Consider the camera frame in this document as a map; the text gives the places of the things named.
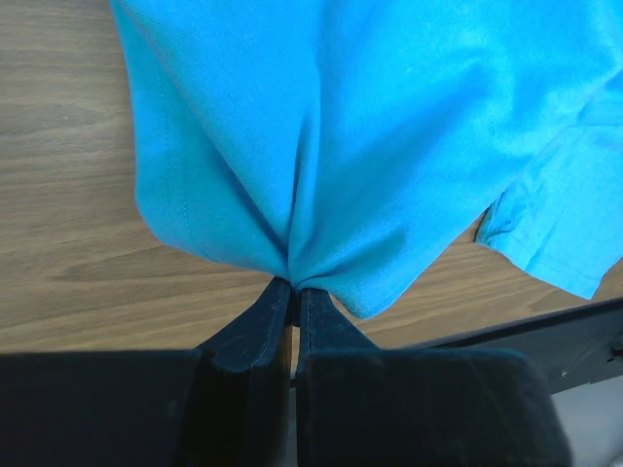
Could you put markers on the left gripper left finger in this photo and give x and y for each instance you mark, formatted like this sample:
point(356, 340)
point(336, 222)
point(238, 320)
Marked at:
point(252, 339)

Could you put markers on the turquoise t shirt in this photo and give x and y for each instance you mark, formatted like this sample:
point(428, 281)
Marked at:
point(344, 145)

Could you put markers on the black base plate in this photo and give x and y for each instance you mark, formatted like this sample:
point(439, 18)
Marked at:
point(561, 350)

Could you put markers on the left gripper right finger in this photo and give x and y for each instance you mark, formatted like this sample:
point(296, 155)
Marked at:
point(324, 328)

